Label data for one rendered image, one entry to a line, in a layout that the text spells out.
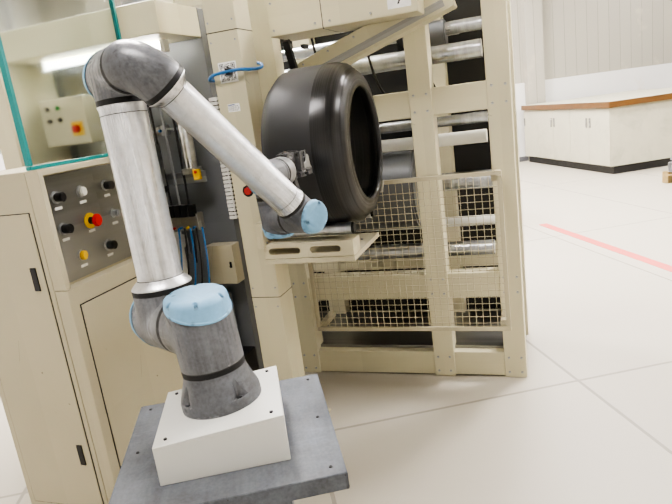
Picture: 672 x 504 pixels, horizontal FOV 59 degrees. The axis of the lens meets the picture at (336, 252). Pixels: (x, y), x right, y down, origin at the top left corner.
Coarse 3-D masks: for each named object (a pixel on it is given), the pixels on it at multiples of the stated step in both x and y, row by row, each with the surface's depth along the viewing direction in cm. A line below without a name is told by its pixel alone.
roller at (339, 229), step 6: (342, 222) 218; (348, 222) 217; (354, 222) 217; (324, 228) 219; (330, 228) 218; (336, 228) 217; (342, 228) 216; (348, 228) 216; (354, 228) 217; (294, 234) 223; (300, 234) 222; (306, 234) 222; (312, 234) 221; (318, 234) 220; (324, 234) 220; (330, 234) 219; (336, 234) 219
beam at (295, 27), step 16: (272, 0) 236; (288, 0) 234; (304, 0) 232; (320, 0) 230; (336, 0) 228; (352, 0) 226; (368, 0) 225; (384, 0) 223; (416, 0) 220; (272, 16) 237; (288, 16) 236; (304, 16) 234; (320, 16) 232; (336, 16) 230; (352, 16) 228; (368, 16) 226; (384, 16) 225; (400, 16) 228; (272, 32) 239; (288, 32) 237; (304, 32) 237; (320, 32) 244; (336, 32) 251
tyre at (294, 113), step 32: (320, 64) 216; (288, 96) 203; (320, 96) 198; (352, 96) 207; (288, 128) 199; (320, 128) 196; (352, 128) 250; (320, 160) 197; (352, 160) 204; (320, 192) 204; (352, 192) 206
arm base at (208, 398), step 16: (240, 368) 137; (192, 384) 134; (208, 384) 133; (224, 384) 134; (240, 384) 136; (256, 384) 140; (192, 400) 134; (208, 400) 133; (224, 400) 133; (240, 400) 135; (192, 416) 135; (208, 416) 133
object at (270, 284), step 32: (224, 0) 215; (224, 32) 218; (256, 64) 230; (224, 96) 225; (256, 96) 229; (256, 128) 228; (256, 256) 239; (256, 288) 243; (288, 288) 249; (256, 320) 248; (288, 320) 248; (288, 352) 247
